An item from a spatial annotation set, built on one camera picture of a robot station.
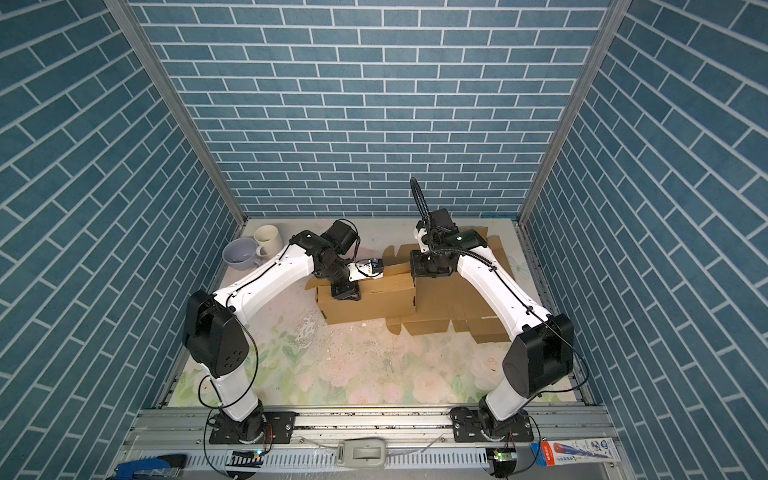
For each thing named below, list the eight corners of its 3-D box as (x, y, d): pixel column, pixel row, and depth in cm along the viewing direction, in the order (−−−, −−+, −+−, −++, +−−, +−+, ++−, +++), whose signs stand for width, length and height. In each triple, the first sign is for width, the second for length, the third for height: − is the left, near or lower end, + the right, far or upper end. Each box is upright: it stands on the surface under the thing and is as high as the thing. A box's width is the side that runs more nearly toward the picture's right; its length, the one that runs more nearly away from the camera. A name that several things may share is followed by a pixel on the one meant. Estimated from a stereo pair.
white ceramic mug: (266, 269, 110) (255, 248, 101) (265, 247, 116) (254, 226, 107) (286, 263, 111) (277, 243, 102) (284, 243, 118) (275, 222, 109)
